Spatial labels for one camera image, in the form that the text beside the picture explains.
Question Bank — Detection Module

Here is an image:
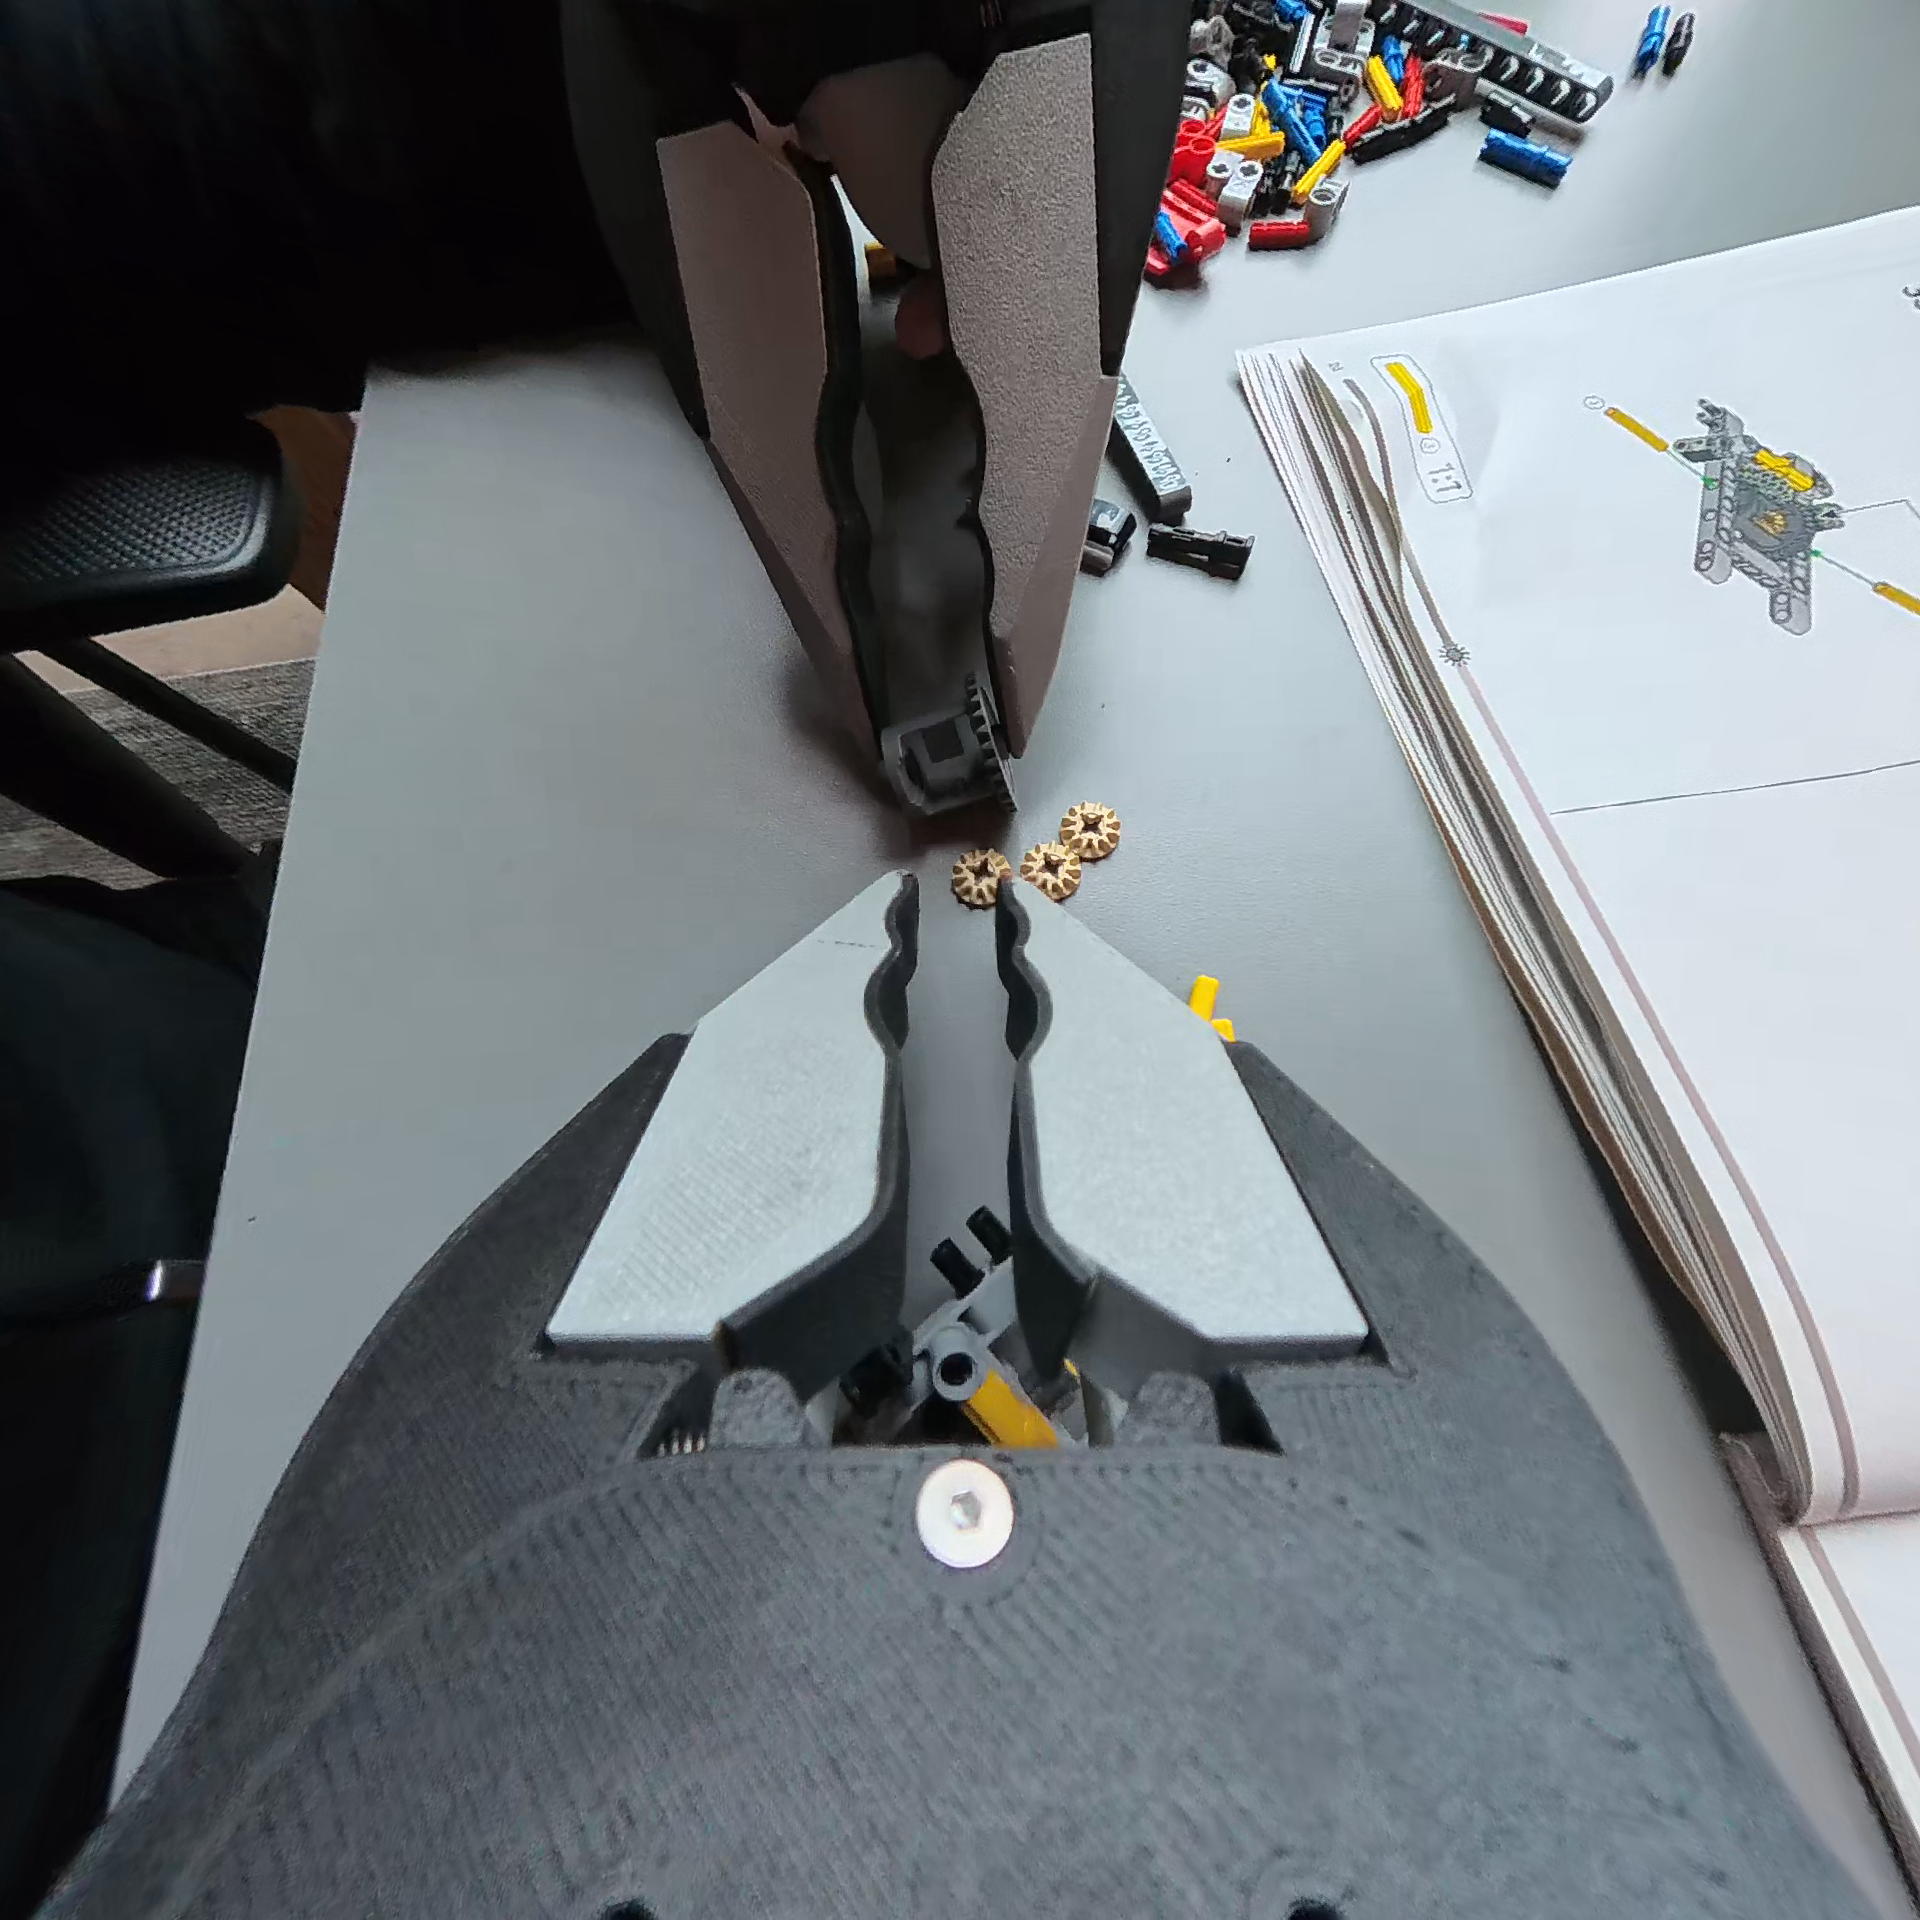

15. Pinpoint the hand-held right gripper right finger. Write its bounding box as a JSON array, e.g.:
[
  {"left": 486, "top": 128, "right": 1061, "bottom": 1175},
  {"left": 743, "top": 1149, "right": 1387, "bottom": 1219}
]
[{"left": 993, "top": 885, "right": 1377, "bottom": 1373}]

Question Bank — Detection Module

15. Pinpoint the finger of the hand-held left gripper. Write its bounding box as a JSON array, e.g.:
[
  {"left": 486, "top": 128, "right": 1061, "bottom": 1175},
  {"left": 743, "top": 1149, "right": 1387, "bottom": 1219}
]
[
  {"left": 658, "top": 124, "right": 894, "bottom": 772},
  {"left": 928, "top": 25, "right": 1124, "bottom": 761}
]

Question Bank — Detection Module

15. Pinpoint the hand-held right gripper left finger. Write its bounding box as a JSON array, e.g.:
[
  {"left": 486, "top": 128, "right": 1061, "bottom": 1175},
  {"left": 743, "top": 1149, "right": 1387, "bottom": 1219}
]
[{"left": 545, "top": 871, "right": 923, "bottom": 1398}]

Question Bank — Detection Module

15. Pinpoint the dark grey lego differential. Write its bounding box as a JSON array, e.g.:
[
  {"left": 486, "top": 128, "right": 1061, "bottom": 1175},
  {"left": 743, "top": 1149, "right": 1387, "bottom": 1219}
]
[{"left": 873, "top": 670, "right": 1020, "bottom": 818}]

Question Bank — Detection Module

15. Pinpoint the person's left forearm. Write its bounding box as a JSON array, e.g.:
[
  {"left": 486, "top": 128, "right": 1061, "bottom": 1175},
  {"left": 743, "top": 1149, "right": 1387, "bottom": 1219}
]
[{"left": 0, "top": 0, "right": 666, "bottom": 453}]

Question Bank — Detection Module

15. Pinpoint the pile of mixed lego pieces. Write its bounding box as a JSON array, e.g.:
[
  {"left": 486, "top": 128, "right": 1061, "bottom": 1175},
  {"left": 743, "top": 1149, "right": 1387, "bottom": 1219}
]
[{"left": 1140, "top": 0, "right": 1576, "bottom": 289}]

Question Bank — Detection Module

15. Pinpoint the long dark grey lego beam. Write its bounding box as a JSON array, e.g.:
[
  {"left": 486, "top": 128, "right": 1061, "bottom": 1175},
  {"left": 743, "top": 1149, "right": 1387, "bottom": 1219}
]
[{"left": 1355, "top": 0, "right": 1619, "bottom": 118}]

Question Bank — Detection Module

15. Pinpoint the white instruction booklet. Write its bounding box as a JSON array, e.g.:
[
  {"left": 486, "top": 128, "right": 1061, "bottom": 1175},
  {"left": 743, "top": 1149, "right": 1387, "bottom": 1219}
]
[{"left": 1239, "top": 200, "right": 1920, "bottom": 1815}]

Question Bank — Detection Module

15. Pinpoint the black office chair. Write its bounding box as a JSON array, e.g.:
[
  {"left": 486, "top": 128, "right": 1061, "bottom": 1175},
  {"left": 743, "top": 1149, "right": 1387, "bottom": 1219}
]
[{"left": 0, "top": 425, "right": 323, "bottom": 890}]

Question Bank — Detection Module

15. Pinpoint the person's body in black clothing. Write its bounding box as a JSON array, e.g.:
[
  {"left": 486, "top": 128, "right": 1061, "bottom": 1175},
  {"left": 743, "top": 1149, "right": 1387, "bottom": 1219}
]
[{"left": 0, "top": 878, "right": 271, "bottom": 1888}]

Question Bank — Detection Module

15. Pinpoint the light grey lego frame assembly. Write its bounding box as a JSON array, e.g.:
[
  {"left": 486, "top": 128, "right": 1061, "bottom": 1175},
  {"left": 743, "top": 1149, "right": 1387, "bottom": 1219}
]
[{"left": 837, "top": 1209, "right": 1086, "bottom": 1455}]

